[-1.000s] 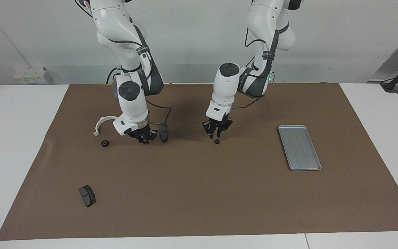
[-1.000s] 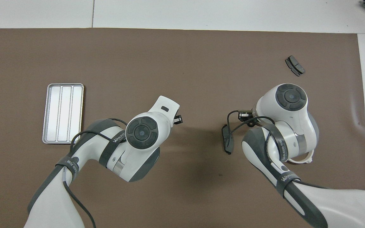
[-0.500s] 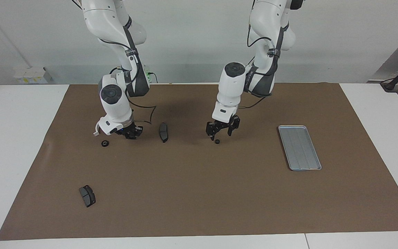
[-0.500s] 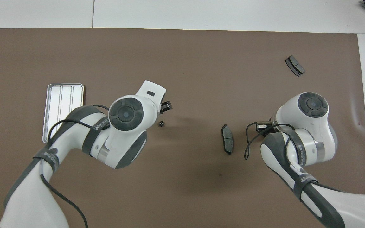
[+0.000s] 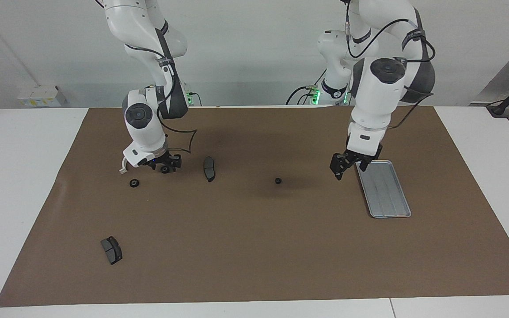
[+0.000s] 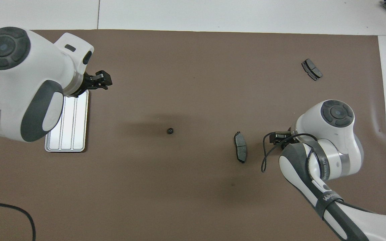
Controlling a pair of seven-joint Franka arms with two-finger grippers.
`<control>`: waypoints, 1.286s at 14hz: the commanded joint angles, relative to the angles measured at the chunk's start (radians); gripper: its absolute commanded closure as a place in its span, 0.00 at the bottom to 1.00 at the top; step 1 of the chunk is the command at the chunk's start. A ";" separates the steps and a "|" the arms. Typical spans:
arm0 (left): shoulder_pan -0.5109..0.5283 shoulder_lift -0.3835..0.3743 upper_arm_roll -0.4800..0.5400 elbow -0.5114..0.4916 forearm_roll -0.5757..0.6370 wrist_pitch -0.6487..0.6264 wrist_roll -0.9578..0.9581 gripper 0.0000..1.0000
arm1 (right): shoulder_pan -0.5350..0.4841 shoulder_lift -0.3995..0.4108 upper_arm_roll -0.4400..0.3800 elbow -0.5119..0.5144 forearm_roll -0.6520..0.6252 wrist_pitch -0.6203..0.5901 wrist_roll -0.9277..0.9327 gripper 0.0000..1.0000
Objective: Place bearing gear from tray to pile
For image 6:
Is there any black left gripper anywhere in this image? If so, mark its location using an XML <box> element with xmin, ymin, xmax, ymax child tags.
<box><xmin>70</xmin><ymin>70</ymin><xmax>113</xmax><ymax>98</ymax></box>

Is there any short dark grey brake pad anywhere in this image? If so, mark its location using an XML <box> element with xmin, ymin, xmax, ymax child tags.
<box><xmin>301</xmin><ymin>59</ymin><xmax>323</xmax><ymax>81</ymax></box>

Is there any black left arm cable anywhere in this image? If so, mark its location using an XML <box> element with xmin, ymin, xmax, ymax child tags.
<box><xmin>0</xmin><ymin>201</ymin><xmax>36</xmax><ymax>241</ymax></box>

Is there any brown table mat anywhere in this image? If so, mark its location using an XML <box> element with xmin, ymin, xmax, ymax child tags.
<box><xmin>0</xmin><ymin>29</ymin><xmax>386</xmax><ymax>241</ymax></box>

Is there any long dark grey brake pad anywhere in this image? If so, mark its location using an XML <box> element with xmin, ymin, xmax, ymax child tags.
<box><xmin>234</xmin><ymin>131</ymin><xmax>248</xmax><ymax>164</ymax></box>

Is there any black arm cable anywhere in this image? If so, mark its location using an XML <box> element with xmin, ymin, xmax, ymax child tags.
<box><xmin>261</xmin><ymin>132</ymin><xmax>381</xmax><ymax>215</ymax></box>
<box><xmin>0</xmin><ymin>201</ymin><xmax>36</xmax><ymax>241</ymax></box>

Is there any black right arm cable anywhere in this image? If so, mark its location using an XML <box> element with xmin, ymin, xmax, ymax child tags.
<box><xmin>261</xmin><ymin>132</ymin><xmax>381</xmax><ymax>215</ymax></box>

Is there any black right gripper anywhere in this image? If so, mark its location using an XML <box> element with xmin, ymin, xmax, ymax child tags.
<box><xmin>273</xmin><ymin>131</ymin><xmax>296</xmax><ymax>145</ymax></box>

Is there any silver metal tray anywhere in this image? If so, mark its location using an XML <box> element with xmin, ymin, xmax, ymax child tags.
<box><xmin>45</xmin><ymin>90</ymin><xmax>89</xmax><ymax>153</ymax></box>

